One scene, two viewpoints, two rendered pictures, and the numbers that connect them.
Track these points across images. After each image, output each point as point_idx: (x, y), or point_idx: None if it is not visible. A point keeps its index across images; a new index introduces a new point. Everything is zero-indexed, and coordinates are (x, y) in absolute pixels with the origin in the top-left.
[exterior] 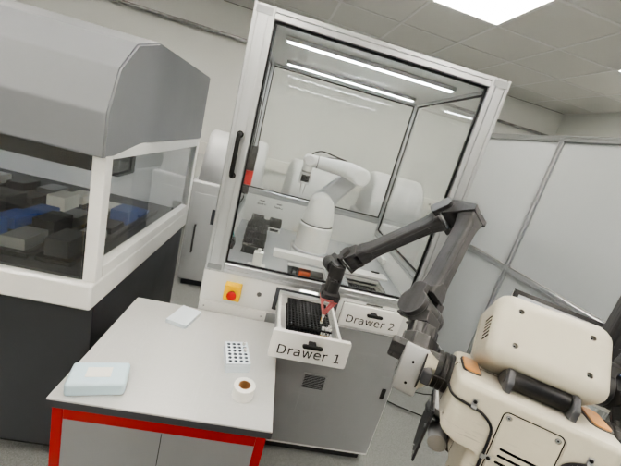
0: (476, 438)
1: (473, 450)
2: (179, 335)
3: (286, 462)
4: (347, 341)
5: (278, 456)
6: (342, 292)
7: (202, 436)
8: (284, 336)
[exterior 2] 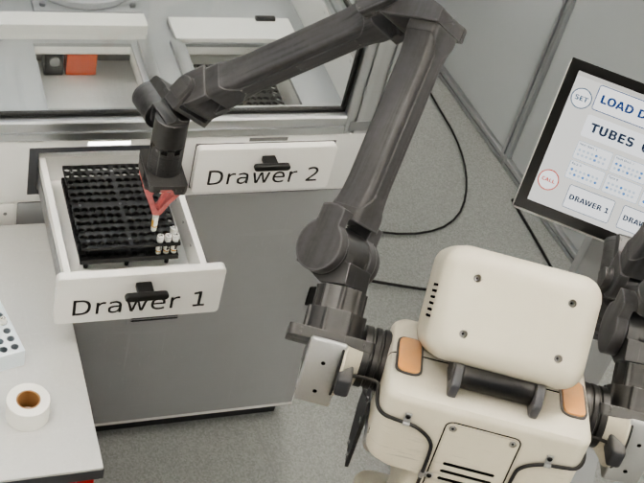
0: (413, 456)
1: (410, 470)
2: None
3: (127, 457)
4: (218, 264)
5: (107, 449)
6: (189, 127)
7: None
8: (81, 286)
